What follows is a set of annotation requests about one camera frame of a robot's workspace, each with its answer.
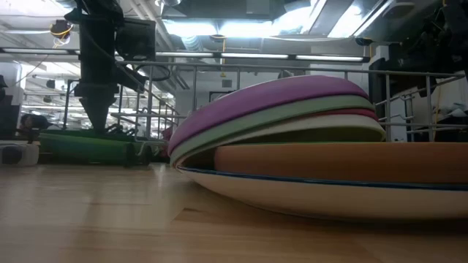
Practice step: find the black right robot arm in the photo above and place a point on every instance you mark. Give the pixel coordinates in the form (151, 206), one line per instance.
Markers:
(431, 33)

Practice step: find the teal plate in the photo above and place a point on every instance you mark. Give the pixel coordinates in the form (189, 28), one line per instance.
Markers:
(84, 153)

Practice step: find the person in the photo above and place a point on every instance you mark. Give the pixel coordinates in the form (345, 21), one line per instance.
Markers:
(34, 122)

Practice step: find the dark green plate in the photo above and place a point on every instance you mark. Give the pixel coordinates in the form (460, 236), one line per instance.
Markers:
(73, 136)

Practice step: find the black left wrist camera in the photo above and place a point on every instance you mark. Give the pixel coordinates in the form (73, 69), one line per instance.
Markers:
(137, 38)

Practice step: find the sage green plate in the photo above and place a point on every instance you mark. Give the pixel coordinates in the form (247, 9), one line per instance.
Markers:
(278, 114)

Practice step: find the blue patterned plate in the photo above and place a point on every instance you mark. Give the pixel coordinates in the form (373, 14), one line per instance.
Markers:
(329, 199)

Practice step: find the orange plate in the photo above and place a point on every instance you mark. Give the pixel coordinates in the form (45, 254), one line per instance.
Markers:
(329, 162)

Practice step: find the pink plate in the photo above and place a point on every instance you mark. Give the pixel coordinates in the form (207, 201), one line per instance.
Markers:
(358, 112)

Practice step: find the black metal stand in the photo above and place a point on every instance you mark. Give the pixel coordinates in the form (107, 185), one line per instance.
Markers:
(66, 106)

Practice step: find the white plastic fitting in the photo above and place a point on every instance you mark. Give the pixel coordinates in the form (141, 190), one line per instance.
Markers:
(22, 153)

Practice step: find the grey plate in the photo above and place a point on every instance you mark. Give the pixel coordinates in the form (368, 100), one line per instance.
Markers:
(285, 74)

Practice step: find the translucent green plate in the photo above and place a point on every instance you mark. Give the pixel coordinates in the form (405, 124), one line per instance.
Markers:
(311, 136)

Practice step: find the white plate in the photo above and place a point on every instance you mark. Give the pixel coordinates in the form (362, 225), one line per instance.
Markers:
(329, 123)

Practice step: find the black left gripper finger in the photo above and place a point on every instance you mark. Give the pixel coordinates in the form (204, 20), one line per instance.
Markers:
(98, 113)

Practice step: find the purple plate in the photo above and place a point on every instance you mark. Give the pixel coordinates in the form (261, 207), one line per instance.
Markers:
(263, 96)

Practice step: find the ceiling fluorescent light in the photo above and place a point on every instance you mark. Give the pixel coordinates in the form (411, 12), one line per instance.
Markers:
(237, 29)

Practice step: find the long light bar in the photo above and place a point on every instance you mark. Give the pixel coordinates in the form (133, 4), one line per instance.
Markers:
(256, 56)

